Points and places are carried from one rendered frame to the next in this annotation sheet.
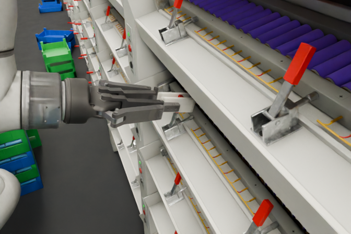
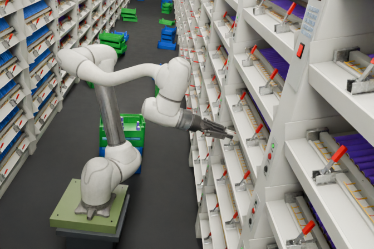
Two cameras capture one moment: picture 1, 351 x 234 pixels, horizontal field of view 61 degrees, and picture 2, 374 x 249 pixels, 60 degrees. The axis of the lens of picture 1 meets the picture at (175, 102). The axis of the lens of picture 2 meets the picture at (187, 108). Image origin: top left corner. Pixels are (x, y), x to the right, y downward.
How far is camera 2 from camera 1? 0.88 m
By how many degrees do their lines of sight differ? 14
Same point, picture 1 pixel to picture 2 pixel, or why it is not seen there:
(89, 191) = (167, 184)
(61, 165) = (153, 164)
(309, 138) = (259, 148)
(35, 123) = (180, 126)
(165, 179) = (219, 175)
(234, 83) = (249, 130)
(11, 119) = (174, 123)
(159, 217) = (210, 199)
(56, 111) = (188, 124)
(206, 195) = (232, 172)
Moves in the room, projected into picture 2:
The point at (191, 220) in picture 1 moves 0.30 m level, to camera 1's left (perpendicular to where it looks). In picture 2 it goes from (225, 193) to (165, 173)
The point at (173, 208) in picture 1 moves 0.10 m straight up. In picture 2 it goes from (219, 187) to (222, 170)
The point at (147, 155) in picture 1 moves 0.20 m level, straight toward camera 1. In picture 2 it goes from (213, 161) to (207, 185)
